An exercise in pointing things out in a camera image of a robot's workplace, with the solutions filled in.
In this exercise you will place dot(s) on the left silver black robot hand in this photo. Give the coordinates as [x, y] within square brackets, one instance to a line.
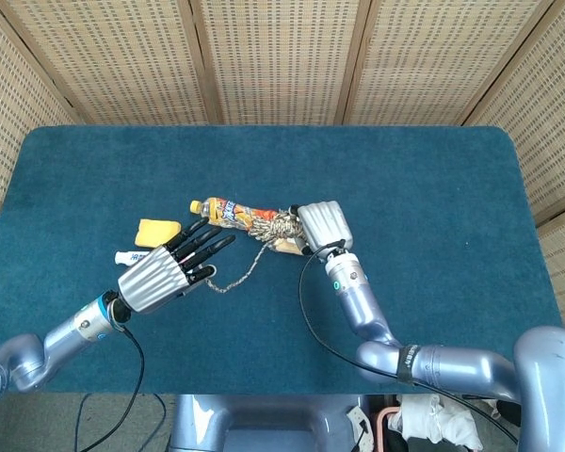
[155, 278]

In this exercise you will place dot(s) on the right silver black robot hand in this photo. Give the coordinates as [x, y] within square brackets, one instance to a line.
[325, 226]

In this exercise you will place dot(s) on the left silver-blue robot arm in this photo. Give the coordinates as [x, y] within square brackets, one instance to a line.
[61, 334]

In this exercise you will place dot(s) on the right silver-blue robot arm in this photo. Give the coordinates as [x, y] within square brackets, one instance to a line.
[452, 367]

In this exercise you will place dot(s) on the white toothpaste tube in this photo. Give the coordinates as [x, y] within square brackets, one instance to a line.
[129, 258]

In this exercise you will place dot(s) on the clear bag of snacks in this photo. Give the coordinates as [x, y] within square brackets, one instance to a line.
[287, 247]

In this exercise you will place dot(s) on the yellow sponge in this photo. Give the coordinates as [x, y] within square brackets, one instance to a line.
[157, 232]

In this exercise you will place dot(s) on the blue table cover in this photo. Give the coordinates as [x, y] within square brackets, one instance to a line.
[405, 188]

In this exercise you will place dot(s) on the orange drink plastic bottle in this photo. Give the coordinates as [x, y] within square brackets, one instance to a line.
[230, 212]

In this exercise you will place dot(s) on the woven folding screen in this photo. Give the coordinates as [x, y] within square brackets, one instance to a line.
[282, 61]

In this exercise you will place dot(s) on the silver-blue robot torso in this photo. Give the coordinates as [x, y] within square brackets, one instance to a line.
[263, 424]

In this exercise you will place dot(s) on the white crumpled cloth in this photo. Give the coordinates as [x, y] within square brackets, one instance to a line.
[433, 419]

